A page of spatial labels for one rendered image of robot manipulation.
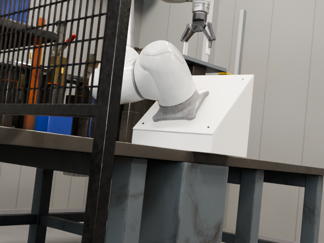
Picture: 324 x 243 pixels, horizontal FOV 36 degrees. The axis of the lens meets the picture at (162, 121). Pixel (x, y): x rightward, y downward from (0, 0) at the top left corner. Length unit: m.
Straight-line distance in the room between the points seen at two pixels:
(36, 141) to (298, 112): 3.44
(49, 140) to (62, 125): 0.58
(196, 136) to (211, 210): 0.30
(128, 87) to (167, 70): 0.17
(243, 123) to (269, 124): 2.68
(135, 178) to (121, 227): 0.16
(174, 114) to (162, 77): 0.16
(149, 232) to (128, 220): 0.22
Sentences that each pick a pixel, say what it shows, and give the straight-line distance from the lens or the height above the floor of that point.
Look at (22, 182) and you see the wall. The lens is 4.60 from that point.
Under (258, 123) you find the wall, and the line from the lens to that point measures 4.63.
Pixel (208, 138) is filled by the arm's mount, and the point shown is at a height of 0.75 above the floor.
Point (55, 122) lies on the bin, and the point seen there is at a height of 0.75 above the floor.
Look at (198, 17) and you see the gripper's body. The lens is 2.60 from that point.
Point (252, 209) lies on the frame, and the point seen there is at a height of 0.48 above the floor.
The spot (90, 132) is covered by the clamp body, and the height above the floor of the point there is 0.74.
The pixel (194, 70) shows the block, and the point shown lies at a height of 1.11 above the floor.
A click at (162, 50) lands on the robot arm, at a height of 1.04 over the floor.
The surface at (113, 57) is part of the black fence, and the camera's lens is 1.02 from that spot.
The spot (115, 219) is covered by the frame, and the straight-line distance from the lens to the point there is 1.62.
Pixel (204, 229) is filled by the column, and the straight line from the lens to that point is 1.87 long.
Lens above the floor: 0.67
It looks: 4 degrees up
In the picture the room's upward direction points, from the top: 6 degrees clockwise
